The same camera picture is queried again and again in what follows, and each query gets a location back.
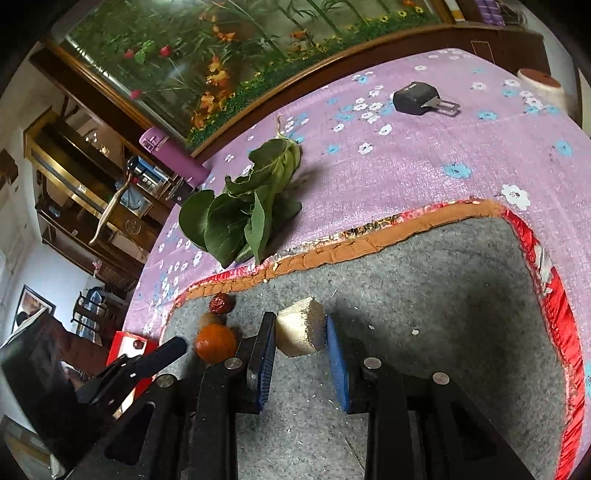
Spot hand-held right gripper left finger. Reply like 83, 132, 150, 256
69, 311, 278, 480

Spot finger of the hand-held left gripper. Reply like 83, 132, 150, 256
76, 336, 188, 404

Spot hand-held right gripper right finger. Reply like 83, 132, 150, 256
325, 315, 536, 480

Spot red box white inside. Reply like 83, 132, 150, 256
106, 331, 160, 407

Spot wooden block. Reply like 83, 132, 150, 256
276, 296, 328, 357

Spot orange tangerine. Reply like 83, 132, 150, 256
195, 324, 238, 363

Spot red date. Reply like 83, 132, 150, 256
210, 293, 236, 315

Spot framed picture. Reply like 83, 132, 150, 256
16, 285, 56, 324

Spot dark wooden chair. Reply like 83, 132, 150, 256
69, 288, 121, 342

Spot grey felt mat red border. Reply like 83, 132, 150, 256
159, 199, 587, 480

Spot green leafy bok choy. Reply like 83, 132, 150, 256
178, 115, 303, 268

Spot wooden chair curved back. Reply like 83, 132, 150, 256
88, 157, 153, 245

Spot wooden display cabinet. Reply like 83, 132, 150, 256
23, 108, 176, 287

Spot purple thermos bottle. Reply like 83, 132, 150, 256
139, 128, 211, 183

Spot purple floral tablecloth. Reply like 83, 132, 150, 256
122, 47, 591, 361

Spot black car key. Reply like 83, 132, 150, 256
392, 82, 461, 117

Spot fish tank with plants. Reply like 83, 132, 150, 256
60, 0, 444, 148

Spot white cylinder brown top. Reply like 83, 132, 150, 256
516, 68, 568, 112

